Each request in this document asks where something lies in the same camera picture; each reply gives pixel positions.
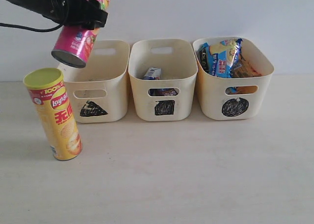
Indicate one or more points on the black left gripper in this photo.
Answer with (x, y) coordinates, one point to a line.
(85, 13)

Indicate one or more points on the pink Lay's chip can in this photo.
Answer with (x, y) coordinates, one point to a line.
(75, 44)

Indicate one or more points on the white blue milk carton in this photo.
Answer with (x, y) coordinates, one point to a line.
(153, 73)

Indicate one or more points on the yellow Lay's chip can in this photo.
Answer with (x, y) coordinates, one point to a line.
(49, 95)

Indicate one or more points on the purple juice box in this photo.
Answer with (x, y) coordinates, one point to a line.
(165, 92)

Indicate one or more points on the blue instant noodle packet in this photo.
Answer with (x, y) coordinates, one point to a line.
(219, 59)

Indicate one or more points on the orange instant noodle packet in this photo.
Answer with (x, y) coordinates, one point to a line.
(243, 69)

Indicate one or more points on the cream bin triangle mark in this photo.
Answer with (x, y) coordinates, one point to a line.
(99, 92)

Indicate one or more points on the cream bin square mark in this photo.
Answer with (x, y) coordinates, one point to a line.
(177, 61)

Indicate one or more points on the cream bin circle mark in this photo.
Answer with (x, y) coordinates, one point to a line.
(233, 98)

